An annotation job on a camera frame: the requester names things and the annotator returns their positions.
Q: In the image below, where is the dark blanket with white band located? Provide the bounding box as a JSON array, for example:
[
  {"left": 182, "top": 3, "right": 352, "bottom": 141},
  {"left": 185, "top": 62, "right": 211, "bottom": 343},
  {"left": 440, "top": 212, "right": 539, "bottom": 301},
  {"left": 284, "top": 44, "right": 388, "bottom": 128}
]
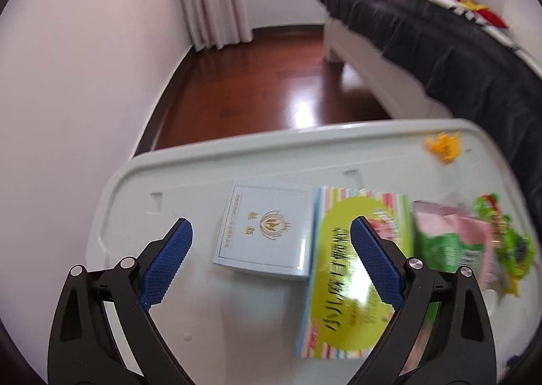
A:
[{"left": 315, "top": 0, "right": 542, "bottom": 220}]

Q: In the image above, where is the yellow plastic part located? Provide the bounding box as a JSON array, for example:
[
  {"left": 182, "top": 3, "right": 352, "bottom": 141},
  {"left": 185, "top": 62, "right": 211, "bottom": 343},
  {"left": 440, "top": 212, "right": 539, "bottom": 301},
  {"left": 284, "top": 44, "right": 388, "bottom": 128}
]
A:
[{"left": 424, "top": 131, "right": 463, "bottom": 165}]

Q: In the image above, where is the white box with gold emblem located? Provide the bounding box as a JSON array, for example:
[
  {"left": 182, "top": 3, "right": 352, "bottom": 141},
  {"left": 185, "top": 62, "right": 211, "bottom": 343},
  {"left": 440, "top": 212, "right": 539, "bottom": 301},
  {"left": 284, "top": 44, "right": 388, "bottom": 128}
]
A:
[{"left": 212, "top": 182, "right": 316, "bottom": 281}]

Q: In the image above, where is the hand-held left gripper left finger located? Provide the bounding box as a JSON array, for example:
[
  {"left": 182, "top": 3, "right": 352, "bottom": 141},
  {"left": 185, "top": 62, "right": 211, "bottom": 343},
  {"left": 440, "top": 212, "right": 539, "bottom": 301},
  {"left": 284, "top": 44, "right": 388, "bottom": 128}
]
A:
[{"left": 48, "top": 218, "right": 200, "bottom": 385}]

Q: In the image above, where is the red yellow plush toy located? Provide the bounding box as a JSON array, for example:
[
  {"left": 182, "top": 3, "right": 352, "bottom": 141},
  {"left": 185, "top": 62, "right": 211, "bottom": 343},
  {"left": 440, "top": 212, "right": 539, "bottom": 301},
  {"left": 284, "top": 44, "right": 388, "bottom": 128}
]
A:
[{"left": 459, "top": 0, "right": 509, "bottom": 29}]

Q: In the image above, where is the green pink snack bag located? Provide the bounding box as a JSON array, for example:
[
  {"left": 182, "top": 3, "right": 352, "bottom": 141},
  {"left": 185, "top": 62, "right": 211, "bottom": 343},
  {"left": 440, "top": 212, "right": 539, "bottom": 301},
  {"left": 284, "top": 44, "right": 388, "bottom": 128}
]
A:
[{"left": 411, "top": 192, "right": 535, "bottom": 299}]

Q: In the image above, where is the white bed frame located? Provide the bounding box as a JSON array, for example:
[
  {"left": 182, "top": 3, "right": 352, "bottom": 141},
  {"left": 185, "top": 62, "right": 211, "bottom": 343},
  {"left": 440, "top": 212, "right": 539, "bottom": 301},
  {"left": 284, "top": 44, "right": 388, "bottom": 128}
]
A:
[{"left": 324, "top": 14, "right": 456, "bottom": 121}]

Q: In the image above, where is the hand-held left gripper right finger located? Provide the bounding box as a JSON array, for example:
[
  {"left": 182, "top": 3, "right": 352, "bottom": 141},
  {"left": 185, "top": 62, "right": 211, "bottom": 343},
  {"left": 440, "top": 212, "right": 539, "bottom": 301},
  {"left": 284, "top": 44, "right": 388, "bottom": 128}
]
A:
[{"left": 349, "top": 216, "right": 497, "bottom": 385}]

